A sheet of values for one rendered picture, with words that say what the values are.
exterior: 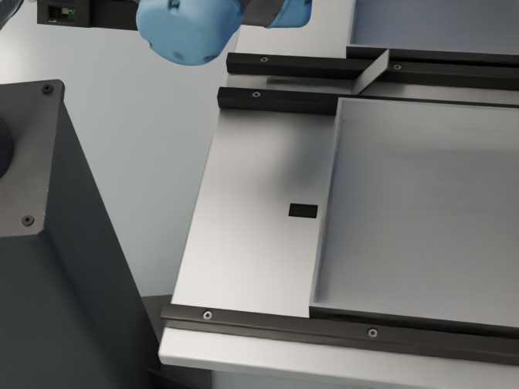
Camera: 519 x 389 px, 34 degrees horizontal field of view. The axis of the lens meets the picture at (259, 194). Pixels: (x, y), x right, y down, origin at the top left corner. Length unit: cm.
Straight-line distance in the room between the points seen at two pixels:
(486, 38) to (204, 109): 124
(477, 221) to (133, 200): 128
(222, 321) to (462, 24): 49
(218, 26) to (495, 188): 38
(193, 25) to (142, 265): 131
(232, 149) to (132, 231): 107
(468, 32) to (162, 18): 49
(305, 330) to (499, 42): 45
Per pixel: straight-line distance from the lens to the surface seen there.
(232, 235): 87
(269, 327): 79
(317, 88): 99
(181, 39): 68
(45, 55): 245
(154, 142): 214
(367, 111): 94
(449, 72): 99
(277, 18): 84
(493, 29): 107
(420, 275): 84
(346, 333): 79
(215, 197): 90
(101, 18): 87
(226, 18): 68
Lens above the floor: 160
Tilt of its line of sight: 53 degrees down
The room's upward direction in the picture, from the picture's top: 8 degrees counter-clockwise
